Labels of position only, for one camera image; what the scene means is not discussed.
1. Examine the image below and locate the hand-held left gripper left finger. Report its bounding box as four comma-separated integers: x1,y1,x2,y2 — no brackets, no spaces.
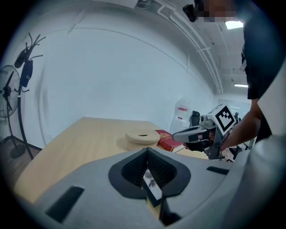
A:
24,147,166,229

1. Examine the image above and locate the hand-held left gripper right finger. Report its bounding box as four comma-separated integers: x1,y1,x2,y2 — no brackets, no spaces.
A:
147,147,234,227

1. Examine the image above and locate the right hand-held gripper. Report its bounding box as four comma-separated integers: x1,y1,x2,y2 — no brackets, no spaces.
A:
172,103,236,160

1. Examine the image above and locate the black picture frame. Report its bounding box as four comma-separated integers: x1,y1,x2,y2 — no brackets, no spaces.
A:
141,169,164,208

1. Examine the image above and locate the person's right forearm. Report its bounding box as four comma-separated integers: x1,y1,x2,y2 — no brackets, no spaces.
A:
220,109,263,151

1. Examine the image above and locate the person's right hand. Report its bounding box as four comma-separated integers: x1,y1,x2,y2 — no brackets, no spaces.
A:
183,130,217,153

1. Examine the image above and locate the white water dispenser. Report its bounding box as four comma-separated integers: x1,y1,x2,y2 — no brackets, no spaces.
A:
169,115,191,135

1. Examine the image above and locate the red hardcover book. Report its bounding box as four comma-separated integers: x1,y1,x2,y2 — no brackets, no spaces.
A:
154,129,186,153

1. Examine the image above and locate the black office chair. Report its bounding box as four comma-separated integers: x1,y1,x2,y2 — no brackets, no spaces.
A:
190,110,201,127

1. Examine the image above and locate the clear dispenser water jug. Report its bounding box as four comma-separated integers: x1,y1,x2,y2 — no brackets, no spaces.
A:
175,99,191,119

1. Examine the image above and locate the round beige coaster stack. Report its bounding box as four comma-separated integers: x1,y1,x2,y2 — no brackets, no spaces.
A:
125,128,161,153

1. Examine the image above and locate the person's black shirt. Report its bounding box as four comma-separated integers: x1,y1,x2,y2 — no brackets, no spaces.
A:
242,0,282,144

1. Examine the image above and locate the black coat rack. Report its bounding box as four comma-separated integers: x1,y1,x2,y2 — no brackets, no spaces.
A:
14,33,46,161

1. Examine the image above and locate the person's head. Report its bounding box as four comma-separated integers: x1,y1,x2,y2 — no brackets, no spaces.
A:
193,0,238,23

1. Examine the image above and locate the dark blue hanging bag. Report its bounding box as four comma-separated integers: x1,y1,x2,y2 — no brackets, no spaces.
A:
19,59,34,88

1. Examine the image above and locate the black hanging cap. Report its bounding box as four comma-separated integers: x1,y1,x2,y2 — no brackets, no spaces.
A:
14,49,29,69

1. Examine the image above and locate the black head-worn camera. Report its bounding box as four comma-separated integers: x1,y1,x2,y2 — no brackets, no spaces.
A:
182,4,199,23

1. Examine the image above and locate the black pedestal fan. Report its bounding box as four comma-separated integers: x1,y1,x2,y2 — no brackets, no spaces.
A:
0,64,26,160

